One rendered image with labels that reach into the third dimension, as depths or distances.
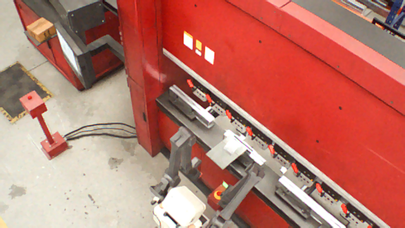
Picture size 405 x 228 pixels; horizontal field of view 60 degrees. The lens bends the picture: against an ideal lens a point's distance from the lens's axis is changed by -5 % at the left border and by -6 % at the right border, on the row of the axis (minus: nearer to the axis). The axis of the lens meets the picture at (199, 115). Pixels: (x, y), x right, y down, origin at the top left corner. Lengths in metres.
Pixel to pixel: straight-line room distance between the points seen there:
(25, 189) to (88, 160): 0.70
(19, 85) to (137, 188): 2.10
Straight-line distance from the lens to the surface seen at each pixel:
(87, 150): 4.10
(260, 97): 2.33
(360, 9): 3.73
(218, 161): 2.75
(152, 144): 3.75
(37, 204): 3.93
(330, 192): 2.46
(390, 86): 1.74
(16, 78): 5.08
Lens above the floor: 3.34
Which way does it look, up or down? 51 degrees down
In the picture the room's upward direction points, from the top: 4 degrees clockwise
